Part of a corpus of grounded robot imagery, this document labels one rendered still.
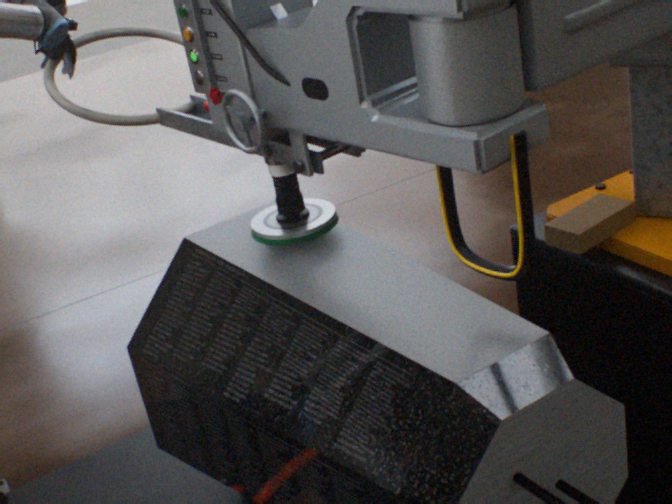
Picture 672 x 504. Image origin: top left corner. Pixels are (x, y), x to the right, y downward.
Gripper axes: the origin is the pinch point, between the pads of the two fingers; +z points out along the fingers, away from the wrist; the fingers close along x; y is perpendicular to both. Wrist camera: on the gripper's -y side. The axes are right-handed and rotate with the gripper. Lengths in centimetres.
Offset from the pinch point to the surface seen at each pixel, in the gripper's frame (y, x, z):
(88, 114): 24.1, 22.8, -7.0
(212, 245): 42, 67, 8
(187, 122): 23, 51, -13
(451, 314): 70, 132, -21
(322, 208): 31, 92, -4
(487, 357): 85, 142, -27
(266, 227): 42, 81, -3
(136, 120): 20.9, 35.3, -6.8
